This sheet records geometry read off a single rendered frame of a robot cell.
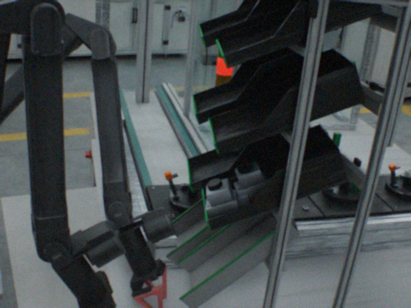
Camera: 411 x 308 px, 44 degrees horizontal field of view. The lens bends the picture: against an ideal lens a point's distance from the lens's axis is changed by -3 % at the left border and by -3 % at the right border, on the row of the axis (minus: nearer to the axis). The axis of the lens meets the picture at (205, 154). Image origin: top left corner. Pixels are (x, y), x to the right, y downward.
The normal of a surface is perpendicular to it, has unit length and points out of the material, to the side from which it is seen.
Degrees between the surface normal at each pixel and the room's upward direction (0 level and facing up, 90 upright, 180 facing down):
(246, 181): 89
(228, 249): 45
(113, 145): 62
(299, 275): 0
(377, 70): 90
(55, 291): 0
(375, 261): 0
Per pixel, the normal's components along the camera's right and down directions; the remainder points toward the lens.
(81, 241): -0.34, -0.77
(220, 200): 0.00, 0.44
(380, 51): -0.91, 0.10
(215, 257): -0.64, -0.68
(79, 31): 0.05, -0.05
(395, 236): 0.25, 0.42
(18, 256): 0.08, -0.91
